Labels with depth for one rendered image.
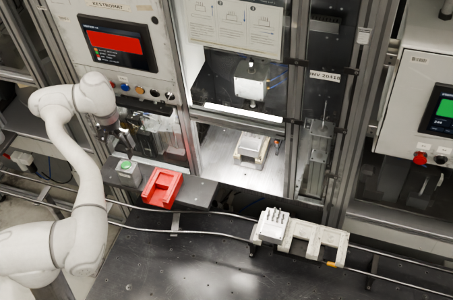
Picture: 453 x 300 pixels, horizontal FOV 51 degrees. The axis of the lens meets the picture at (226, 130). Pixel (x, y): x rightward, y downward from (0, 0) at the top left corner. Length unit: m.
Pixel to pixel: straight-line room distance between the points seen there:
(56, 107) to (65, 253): 0.54
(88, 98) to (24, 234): 0.53
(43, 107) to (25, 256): 0.54
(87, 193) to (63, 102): 0.40
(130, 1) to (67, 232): 0.69
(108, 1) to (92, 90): 0.31
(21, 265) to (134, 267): 0.86
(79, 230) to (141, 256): 0.87
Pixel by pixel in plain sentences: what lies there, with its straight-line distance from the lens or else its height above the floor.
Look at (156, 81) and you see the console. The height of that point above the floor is 1.48.
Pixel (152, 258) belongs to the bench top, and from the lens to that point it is 2.19.
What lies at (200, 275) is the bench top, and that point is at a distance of 2.13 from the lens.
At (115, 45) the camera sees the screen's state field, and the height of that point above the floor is 1.64.
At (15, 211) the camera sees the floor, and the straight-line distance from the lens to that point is 3.44.
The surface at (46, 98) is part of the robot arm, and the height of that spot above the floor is 1.51.
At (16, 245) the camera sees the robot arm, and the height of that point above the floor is 1.50.
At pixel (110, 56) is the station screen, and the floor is 1.58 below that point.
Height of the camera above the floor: 2.62
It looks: 50 degrees down
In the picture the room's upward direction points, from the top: 6 degrees counter-clockwise
